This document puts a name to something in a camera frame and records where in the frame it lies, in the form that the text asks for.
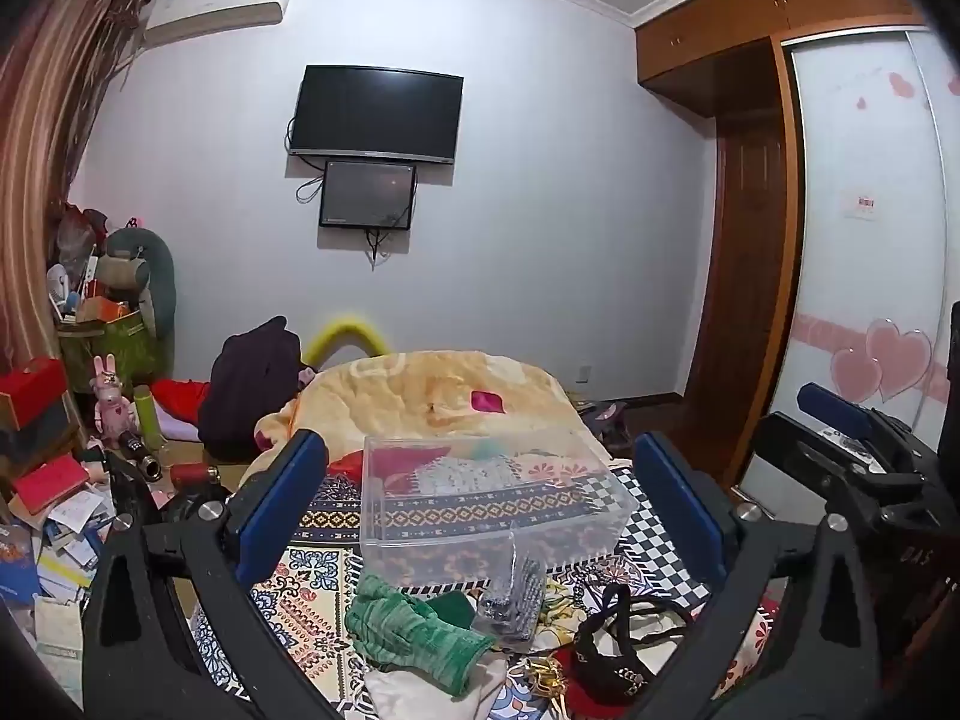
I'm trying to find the gold ribbon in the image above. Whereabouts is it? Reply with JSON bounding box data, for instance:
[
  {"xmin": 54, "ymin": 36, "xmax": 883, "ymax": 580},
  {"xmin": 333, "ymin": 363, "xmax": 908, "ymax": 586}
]
[{"xmin": 523, "ymin": 656, "xmax": 572, "ymax": 700}]

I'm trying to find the yellow hoop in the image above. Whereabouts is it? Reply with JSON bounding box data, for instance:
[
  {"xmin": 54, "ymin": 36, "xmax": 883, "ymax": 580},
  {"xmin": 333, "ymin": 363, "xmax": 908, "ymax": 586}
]
[{"xmin": 303, "ymin": 318, "xmax": 388, "ymax": 368}]

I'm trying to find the green knit glove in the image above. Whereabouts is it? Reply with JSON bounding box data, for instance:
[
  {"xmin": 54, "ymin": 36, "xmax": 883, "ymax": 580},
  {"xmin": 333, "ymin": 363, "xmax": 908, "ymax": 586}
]
[{"xmin": 346, "ymin": 574, "xmax": 496, "ymax": 695}]

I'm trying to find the white heart-print wardrobe door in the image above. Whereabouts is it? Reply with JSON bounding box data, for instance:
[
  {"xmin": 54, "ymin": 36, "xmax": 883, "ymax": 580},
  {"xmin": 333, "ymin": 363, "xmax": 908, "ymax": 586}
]
[{"xmin": 739, "ymin": 26, "xmax": 960, "ymax": 500}]

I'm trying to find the red gift box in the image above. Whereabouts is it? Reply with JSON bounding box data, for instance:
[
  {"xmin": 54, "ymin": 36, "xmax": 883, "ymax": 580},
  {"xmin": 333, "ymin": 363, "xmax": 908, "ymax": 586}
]
[{"xmin": 0, "ymin": 357, "xmax": 70, "ymax": 430}]

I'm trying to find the clear plastic storage box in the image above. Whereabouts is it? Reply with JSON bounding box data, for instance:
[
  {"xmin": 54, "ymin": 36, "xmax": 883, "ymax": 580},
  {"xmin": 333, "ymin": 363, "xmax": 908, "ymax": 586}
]
[{"xmin": 362, "ymin": 431, "xmax": 640, "ymax": 590}]

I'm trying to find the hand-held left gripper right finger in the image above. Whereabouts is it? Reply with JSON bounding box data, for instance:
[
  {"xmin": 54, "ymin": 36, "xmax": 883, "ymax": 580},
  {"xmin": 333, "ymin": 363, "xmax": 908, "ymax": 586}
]
[{"xmin": 621, "ymin": 431, "xmax": 883, "ymax": 720}]

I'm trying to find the red cylinder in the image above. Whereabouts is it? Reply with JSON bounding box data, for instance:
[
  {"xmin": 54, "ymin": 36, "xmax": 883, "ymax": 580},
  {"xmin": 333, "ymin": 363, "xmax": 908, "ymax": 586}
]
[{"xmin": 169, "ymin": 463, "xmax": 223, "ymax": 493}]

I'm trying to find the black flashlight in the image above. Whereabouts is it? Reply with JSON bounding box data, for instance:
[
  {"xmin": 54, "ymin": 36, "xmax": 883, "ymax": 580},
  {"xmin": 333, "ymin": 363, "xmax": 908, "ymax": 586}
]
[{"xmin": 116, "ymin": 430, "xmax": 164, "ymax": 482}]

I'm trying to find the wooden overhead cabinet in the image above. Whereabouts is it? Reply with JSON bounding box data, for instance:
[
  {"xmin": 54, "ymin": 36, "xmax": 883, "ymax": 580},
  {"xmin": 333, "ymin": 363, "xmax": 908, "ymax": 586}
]
[{"xmin": 634, "ymin": 0, "xmax": 932, "ymax": 119}]

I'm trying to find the pile of papers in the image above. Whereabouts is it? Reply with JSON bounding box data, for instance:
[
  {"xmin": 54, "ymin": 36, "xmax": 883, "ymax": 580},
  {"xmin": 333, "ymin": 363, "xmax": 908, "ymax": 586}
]
[{"xmin": 0, "ymin": 480, "xmax": 115, "ymax": 691}]

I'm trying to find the red cloth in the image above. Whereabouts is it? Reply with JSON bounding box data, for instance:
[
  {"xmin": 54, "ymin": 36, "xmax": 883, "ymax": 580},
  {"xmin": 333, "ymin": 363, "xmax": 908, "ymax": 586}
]
[{"xmin": 153, "ymin": 379, "xmax": 212, "ymax": 425}]

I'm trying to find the red book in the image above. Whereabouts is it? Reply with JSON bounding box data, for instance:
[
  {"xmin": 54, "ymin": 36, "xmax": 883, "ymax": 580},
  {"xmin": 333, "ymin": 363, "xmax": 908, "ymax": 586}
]
[{"xmin": 13, "ymin": 455, "xmax": 91, "ymax": 516}]

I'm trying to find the teal plush toy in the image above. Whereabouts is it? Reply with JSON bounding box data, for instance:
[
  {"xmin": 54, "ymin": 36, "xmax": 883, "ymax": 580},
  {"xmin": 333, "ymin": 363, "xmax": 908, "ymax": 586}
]
[{"xmin": 101, "ymin": 225, "xmax": 178, "ymax": 340}]

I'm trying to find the yellow fleece blanket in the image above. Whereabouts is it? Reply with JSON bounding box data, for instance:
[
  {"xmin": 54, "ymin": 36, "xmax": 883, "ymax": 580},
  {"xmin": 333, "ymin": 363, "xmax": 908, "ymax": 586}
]
[{"xmin": 253, "ymin": 349, "xmax": 614, "ymax": 482}]

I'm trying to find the brown wooden door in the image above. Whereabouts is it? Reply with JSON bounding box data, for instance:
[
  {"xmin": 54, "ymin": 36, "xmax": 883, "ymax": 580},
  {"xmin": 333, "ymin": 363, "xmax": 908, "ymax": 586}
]
[{"xmin": 681, "ymin": 37, "xmax": 805, "ymax": 482}]

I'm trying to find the grey item in clear bag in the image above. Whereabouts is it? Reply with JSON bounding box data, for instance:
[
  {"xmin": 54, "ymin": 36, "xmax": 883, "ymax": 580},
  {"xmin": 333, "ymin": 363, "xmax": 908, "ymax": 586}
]
[{"xmin": 471, "ymin": 521, "xmax": 548, "ymax": 653}]

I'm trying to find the green cardboard box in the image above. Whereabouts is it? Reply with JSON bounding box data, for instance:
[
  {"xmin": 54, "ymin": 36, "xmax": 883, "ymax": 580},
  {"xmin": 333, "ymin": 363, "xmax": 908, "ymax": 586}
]
[{"xmin": 58, "ymin": 310, "xmax": 152, "ymax": 393}]

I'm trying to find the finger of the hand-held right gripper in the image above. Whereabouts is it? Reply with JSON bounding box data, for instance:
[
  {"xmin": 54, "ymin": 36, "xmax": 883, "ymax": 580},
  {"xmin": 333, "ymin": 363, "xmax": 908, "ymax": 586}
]
[{"xmin": 796, "ymin": 382, "xmax": 914, "ymax": 457}]

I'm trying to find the black bag with chain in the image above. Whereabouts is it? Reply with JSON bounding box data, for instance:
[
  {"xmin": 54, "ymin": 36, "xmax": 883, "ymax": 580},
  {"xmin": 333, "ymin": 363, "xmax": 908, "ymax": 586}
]
[{"xmin": 574, "ymin": 583, "xmax": 698, "ymax": 707}]

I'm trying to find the black backpack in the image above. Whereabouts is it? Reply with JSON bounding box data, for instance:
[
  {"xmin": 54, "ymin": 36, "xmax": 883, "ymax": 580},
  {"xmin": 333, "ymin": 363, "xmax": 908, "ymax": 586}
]
[{"xmin": 198, "ymin": 316, "xmax": 305, "ymax": 464}]

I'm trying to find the green bottle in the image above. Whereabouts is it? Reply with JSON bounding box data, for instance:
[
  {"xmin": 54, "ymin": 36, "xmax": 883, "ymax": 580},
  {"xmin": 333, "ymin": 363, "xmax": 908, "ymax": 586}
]
[{"xmin": 133, "ymin": 384, "xmax": 163, "ymax": 455}]

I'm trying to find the pink rabbit toy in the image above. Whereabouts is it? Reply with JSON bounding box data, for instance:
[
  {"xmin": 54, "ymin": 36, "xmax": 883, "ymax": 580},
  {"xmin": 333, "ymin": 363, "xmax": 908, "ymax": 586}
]
[{"xmin": 90, "ymin": 354, "xmax": 137, "ymax": 445}]

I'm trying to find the white cloth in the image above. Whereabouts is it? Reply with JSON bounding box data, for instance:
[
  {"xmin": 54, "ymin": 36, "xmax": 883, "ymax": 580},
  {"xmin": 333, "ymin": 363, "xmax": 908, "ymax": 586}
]
[{"xmin": 364, "ymin": 652, "xmax": 512, "ymax": 720}]

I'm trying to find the white air conditioner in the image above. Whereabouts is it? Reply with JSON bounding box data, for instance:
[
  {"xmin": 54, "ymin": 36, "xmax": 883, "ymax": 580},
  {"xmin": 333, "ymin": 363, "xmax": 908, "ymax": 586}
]
[{"xmin": 142, "ymin": 0, "xmax": 290, "ymax": 53}]

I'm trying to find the black wall television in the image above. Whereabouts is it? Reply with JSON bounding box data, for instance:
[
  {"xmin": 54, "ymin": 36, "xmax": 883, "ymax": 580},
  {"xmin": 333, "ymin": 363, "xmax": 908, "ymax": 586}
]
[{"xmin": 289, "ymin": 65, "xmax": 464, "ymax": 165}]

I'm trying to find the small black wall monitor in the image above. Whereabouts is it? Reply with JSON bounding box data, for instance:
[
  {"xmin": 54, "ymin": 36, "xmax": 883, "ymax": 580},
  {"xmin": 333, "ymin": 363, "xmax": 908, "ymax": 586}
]
[{"xmin": 319, "ymin": 159, "xmax": 419, "ymax": 231}]

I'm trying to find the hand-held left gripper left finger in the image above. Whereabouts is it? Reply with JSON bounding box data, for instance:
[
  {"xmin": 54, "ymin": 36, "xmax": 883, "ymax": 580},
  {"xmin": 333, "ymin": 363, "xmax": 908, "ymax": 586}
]
[{"xmin": 81, "ymin": 427, "xmax": 340, "ymax": 720}]

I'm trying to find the striped brown curtain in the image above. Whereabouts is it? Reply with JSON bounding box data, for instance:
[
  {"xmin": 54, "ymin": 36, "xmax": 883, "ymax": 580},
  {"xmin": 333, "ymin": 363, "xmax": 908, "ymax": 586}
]
[{"xmin": 0, "ymin": 0, "xmax": 155, "ymax": 391}]

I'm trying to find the patterned bedsheet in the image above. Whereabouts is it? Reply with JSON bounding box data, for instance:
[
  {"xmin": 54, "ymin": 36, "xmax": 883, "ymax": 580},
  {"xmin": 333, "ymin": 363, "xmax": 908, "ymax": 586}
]
[{"xmin": 191, "ymin": 456, "xmax": 781, "ymax": 720}]

